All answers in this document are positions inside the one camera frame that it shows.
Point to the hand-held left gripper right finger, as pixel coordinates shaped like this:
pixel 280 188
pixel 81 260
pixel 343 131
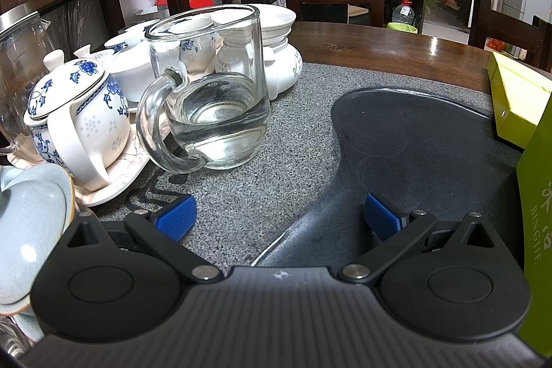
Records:
pixel 381 217

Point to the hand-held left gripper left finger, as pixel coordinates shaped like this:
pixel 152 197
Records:
pixel 177 218

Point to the small blue flower teacup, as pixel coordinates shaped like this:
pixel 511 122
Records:
pixel 196 49

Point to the green cardboard box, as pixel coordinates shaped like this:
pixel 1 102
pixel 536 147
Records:
pixel 517 100

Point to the stacked white bowls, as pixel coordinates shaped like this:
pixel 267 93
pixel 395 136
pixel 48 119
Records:
pixel 276 23

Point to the glass pitcher with water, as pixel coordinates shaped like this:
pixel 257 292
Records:
pixel 224 122

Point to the marbled tea tray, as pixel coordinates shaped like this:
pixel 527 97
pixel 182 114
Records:
pixel 125 178

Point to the green printed box lid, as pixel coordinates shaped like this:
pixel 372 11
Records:
pixel 539 221

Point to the celadon gaiwan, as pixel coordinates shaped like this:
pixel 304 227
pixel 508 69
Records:
pixel 30 230

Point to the glass jar with metal lid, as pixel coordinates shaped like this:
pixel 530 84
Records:
pixel 19 49

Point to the large water bottle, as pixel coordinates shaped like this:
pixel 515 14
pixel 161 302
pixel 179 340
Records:
pixel 405 12

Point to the blue white porcelain teapot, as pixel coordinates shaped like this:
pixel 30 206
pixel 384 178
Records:
pixel 86 113

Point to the grey stone tea tray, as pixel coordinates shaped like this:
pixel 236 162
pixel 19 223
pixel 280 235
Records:
pixel 280 161

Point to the green lined trash bin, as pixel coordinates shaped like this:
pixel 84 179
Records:
pixel 401 27

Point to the wooden desktop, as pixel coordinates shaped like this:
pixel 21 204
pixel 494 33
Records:
pixel 388 44

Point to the white gaiwan blue trim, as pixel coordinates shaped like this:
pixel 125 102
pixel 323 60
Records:
pixel 129 66

